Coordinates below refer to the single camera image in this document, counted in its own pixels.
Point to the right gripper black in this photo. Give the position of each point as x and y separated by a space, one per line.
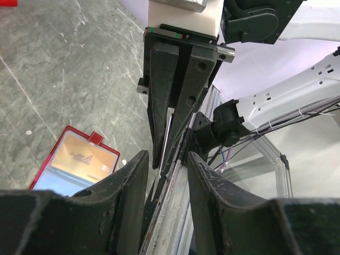
199 59

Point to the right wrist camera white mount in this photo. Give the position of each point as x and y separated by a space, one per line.
206 22

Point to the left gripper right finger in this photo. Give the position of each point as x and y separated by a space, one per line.
230 220

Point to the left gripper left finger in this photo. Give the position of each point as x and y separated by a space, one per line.
105 218

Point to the red card holder wallet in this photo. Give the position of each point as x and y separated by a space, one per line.
50 178

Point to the aluminium mounting rail frame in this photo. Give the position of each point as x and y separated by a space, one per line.
171 229

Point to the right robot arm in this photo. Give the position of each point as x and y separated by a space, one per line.
264 51

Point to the red bin with cards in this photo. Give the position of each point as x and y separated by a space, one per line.
8 3

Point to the white VIP card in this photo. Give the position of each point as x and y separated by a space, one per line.
159 169

